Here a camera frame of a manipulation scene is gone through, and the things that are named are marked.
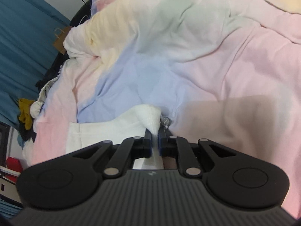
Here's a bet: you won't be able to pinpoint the dark window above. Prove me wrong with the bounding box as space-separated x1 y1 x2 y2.
0 122 12 164

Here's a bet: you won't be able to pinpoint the white pants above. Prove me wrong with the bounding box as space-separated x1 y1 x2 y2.
65 104 165 170

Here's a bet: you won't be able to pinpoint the blue curtain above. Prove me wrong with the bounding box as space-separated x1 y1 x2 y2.
0 199 23 217
0 0 71 146

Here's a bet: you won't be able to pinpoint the pastel bedding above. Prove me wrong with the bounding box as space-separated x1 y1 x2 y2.
22 0 301 218

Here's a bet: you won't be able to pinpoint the brown paper bag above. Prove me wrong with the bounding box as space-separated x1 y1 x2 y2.
53 26 74 55

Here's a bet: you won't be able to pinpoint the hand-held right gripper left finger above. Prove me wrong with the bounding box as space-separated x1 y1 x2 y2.
71 128 152 178

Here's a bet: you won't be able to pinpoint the mustard yellow garment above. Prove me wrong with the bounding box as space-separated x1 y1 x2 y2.
18 98 36 130

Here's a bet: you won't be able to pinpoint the red cloth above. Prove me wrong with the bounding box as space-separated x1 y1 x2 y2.
6 157 24 182

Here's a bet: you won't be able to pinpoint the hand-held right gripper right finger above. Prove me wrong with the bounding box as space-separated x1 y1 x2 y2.
159 128 238 178

